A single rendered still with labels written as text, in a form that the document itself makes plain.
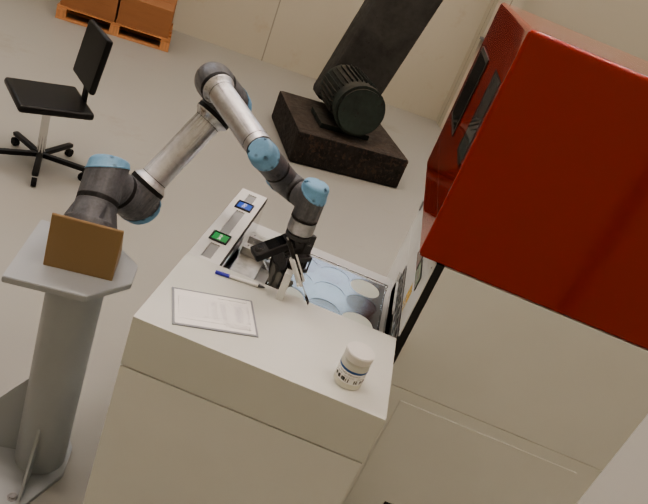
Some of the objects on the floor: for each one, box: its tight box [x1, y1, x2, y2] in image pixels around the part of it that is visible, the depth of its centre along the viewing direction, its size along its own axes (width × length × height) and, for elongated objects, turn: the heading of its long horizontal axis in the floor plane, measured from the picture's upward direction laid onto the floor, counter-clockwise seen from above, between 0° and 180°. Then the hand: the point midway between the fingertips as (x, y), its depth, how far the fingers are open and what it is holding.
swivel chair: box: [0, 19, 113, 187], centre depth 367 cm, size 56×56×87 cm
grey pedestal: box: [0, 220, 138, 504], centre depth 200 cm, size 51×44×82 cm
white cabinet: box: [83, 364, 362, 504], centre depth 216 cm, size 64×96×82 cm, turn 138°
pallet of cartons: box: [55, 0, 178, 52], centre depth 684 cm, size 119×86×41 cm
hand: (270, 290), depth 186 cm, fingers closed
